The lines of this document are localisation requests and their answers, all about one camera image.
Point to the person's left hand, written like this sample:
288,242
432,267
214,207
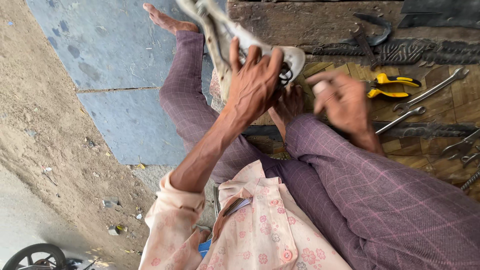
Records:
253,88

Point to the black rubber sheet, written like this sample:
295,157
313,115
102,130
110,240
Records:
438,15

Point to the papers in shirt pocket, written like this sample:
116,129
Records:
237,205

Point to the brown woven mat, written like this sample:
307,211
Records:
442,112

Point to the grey metal pliers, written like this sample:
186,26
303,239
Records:
460,145

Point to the person's right foot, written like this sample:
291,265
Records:
288,108

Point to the plain black rubber strip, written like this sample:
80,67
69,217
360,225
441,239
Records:
423,129

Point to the grey metal hand tool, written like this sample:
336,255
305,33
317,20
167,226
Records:
471,158

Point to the short silver spanner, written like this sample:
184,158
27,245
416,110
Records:
400,119

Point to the person's pink floral shirt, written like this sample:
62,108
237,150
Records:
255,232

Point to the person's foot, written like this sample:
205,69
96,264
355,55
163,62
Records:
288,108
168,21

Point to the thin metal bar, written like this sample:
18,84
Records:
216,200

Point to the long silver spanner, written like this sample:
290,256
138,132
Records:
431,90

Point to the black wheel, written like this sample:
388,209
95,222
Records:
35,257

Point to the curved black rubber piece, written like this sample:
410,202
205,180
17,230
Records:
378,30

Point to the worn beige sandal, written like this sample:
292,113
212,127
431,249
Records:
221,35

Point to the person's right hand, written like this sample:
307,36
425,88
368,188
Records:
345,103

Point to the rusty dark wrench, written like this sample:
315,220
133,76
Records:
364,45

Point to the person's right fingers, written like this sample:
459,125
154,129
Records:
321,90

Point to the person's left foot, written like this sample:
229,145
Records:
168,21

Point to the patterned black tyre strip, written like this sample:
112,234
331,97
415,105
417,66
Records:
412,52

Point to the dark wooden plank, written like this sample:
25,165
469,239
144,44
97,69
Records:
300,22

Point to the threaded metal rod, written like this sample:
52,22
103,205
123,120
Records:
471,180

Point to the person's purple checked trousers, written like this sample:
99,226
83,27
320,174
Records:
375,202

